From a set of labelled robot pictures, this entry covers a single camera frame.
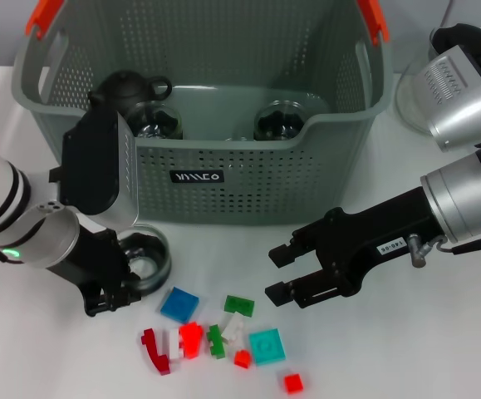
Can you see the glass pitcher with black lid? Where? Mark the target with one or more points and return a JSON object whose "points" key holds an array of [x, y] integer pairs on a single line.
{"points": [[468, 37]]}

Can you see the white and red building brick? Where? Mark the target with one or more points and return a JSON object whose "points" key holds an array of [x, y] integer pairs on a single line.
{"points": [[175, 349]]}

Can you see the small red building brick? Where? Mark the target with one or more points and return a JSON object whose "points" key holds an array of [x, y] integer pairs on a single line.
{"points": [[242, 358], [294, 382]]}

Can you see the red curved building brick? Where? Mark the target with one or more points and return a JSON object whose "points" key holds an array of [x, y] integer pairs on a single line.
{"points": [[157, 353]]}

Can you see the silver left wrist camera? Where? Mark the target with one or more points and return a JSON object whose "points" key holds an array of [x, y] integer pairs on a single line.
{"points": [[90, 166]]}

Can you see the grey-green perforated storage bin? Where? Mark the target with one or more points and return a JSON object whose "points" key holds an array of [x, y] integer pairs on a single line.
{"points": [[244, 195]]}

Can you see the green stepped building brick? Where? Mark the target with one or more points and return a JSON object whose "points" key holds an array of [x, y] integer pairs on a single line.
{"points": [[217, 345]]}

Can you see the blue flat building brick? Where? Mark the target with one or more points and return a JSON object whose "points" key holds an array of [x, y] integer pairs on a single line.
{"points": [[180, 305]]}

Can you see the orange-red sloped building brick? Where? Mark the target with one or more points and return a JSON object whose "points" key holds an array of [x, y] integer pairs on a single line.
{"points": [[191, 341]]}

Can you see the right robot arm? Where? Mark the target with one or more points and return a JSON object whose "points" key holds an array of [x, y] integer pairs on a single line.
{"points": [[460, 195]]}

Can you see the teal flat building brick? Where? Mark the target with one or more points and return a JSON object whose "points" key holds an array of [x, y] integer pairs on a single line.
{"points": [[268, 347]]}

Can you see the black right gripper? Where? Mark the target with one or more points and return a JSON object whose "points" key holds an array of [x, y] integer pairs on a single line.
{"points": [[369, 237]]}

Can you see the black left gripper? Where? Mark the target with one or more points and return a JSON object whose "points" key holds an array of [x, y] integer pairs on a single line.
{"points": [[94, 262]]}

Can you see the dark green building brick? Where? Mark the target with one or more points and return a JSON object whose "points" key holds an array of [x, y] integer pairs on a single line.
{"points": [[240, 305]]}

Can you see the black clay teapot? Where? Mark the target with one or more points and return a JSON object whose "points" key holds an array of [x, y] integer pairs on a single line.
{"points": [[128, 87]]}

